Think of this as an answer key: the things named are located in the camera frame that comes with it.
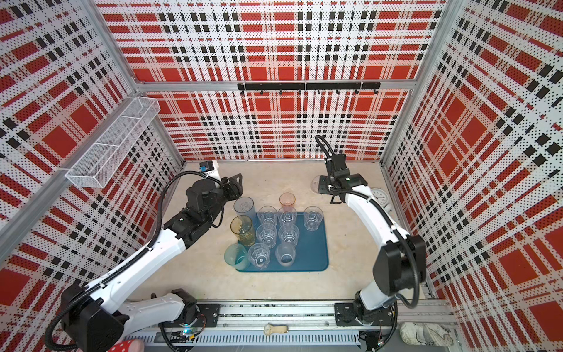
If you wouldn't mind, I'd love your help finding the black hook rail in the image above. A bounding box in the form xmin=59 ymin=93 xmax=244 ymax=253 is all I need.
xmin=237 ymin=82 xmax=381 ymax=93

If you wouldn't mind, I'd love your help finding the white alarm clock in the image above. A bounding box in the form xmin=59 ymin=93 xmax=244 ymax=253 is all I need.
xmin=371 ymin=188 xmax=393 ymax=215

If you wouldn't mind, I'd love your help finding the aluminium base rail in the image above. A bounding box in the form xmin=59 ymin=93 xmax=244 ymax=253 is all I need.
xmin=131 ymin=300 xmax=457 ymax=349

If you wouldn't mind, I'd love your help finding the beige small object on rail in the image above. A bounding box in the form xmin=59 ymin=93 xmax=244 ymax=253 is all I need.
xmin=263 ymin=324 xmax=289 ymax=336

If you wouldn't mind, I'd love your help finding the clear faceted cup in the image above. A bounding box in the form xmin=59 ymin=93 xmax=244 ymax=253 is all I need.
xmin=257 ymin=205 xmax=278 ymax=226
xmin=256 ymin=221 xmax=277 ymax=249

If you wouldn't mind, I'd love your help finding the clear cup row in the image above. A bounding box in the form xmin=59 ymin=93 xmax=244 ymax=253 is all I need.
xmin=248 ymin=243 xmax=271 ymax=270

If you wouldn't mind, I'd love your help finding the green textured plastic cup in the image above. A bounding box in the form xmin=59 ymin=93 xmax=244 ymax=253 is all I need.
xmin=224 ymin=243 xmax=250 ymax=271

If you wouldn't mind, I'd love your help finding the pink plastic cup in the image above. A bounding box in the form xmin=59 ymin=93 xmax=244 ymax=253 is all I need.
xmin=279 ymin=192 xmax=296 ymax=209

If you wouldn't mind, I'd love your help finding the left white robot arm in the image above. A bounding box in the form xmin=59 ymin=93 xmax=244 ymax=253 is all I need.
xmin=43 ymin=171 xmax=243 ymax=351

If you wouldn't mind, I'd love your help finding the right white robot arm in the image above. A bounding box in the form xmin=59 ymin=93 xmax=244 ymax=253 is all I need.
xmin=317 ymin=151 xmax=426 ymax=324

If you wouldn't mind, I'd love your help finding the frosted clear cup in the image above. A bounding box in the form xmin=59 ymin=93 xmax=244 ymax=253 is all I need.
xmin=275 ymin=242 xmax=296 ymax=267

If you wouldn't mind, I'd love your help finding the teal plastic tray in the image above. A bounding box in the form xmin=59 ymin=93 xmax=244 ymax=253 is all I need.
xmin=237 ymin=212 xmax=329 ymax=273

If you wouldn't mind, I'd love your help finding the blue textured plastic cup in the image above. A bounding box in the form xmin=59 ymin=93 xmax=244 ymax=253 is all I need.
xmin=233 ymin=197 xmax=257 ymax=222

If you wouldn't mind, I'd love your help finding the crumpled white cloth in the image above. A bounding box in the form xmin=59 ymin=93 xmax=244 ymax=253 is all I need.
xmin=400 ymin=322 xmax=454 ymax=347

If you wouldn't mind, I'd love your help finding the yellow plastic cup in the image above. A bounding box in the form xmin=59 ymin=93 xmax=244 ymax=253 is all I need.
xmin=230 ymin=215 xmax=256 ymax=247

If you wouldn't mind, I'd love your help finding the white wire mesh basket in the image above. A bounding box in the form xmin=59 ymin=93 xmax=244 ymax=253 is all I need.
xmin=65 ymin=96 xmax=160 ymax=189

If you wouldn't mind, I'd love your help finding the red white plush toy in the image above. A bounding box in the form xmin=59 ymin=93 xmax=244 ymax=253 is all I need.
xmin=108 ymin=339 xmax=145 ymax=352

